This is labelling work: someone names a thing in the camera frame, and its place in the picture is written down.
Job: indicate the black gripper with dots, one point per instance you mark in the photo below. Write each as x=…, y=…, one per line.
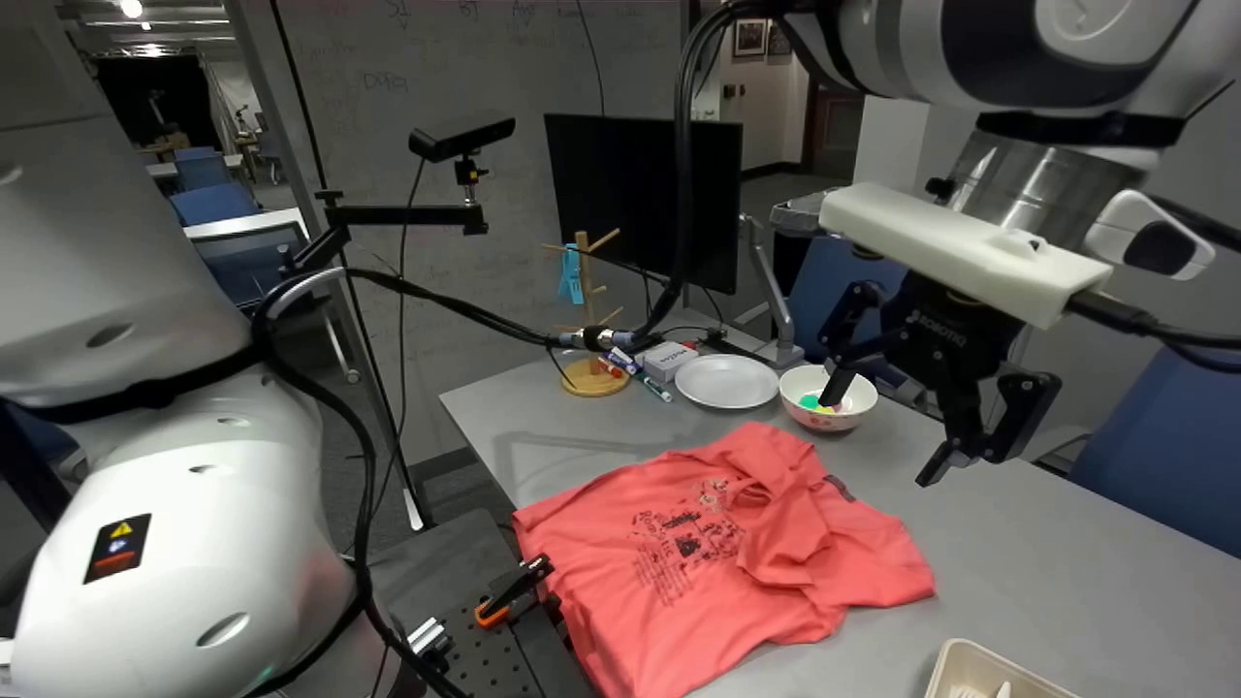
x=956, y=350

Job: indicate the red T-shirt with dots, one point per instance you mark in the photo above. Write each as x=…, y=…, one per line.
x=677, y=566

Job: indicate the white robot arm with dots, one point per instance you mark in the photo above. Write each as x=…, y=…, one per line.
x=114, y=327

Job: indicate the blue office chair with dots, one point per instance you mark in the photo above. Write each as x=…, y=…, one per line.
x=1174, y=447
x=815, y=275

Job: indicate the white empty plate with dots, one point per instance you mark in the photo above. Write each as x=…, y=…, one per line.
x=726, y=381

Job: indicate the beige cutlery tray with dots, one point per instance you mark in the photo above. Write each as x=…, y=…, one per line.
x=968, y=668

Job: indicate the wooden mug tree stand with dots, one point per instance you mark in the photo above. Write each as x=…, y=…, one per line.
x=587, y=373

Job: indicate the black computer monitor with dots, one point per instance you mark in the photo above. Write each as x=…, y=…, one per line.
x=616, y=177

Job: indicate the orange black clamp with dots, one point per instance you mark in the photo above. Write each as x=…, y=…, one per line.
x=497, y=601

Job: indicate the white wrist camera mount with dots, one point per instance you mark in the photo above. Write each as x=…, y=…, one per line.
x=1007, y=269

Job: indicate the black camera on stand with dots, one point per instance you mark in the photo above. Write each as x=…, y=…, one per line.
x=459, y=145

